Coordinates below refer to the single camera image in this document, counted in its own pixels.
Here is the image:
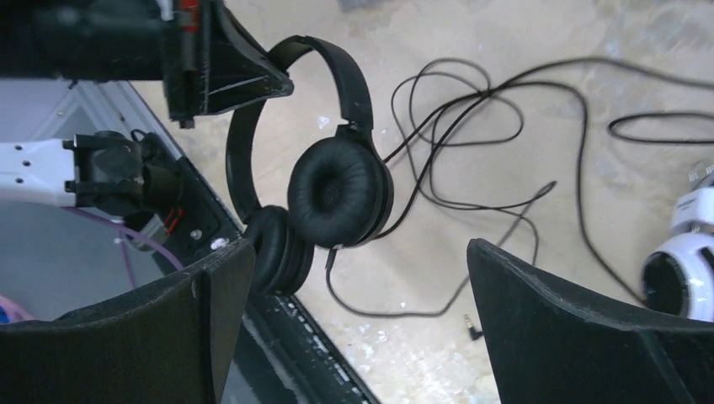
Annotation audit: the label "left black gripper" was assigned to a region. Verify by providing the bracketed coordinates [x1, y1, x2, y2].
[1, 1, 294, 129]

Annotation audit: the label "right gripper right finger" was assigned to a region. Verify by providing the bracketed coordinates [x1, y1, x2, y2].
[467, 239, 713, 403]

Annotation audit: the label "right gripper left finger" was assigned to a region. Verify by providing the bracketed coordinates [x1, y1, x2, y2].
[1, 240, 256, 403]

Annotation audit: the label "white and black headphones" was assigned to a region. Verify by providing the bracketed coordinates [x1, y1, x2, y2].
[642, 160, 713, 322]

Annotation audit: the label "black headphones with cable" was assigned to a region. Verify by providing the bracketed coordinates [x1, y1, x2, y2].
[224, 34, 714, 320]

